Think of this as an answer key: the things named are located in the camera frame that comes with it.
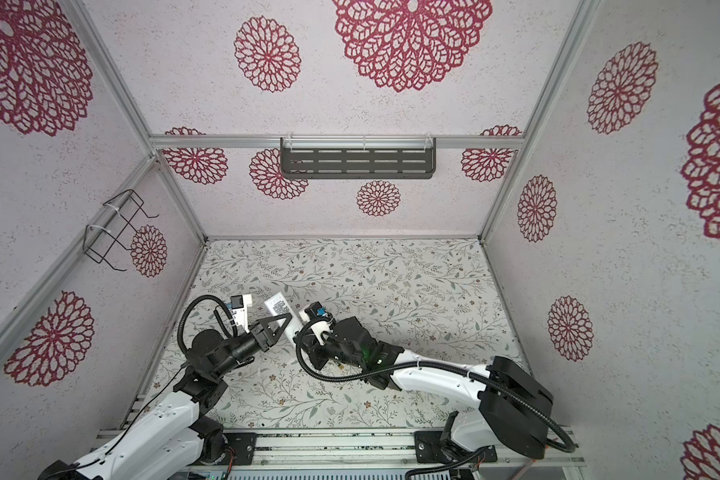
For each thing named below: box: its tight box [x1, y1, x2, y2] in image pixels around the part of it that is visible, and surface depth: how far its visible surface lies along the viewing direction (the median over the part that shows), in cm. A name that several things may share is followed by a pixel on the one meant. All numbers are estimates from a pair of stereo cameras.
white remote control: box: [264, 292, 303, 348], surface depth 74 cm
